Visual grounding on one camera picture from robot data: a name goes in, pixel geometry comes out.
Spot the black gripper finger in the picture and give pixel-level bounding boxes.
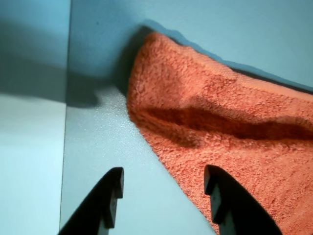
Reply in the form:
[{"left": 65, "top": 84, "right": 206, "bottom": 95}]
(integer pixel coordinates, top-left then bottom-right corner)
[
  {"left": 204, "top": 164, "right": 289, "bottom": 235},
  {"left": 58, "top": 167, "right": 125, "bottom": 235}
]

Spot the orange terry towel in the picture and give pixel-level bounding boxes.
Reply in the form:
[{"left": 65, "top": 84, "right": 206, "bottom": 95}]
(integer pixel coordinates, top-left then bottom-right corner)
[{"left": 127, "top": 31, "right": 313, "bottom": 235}]

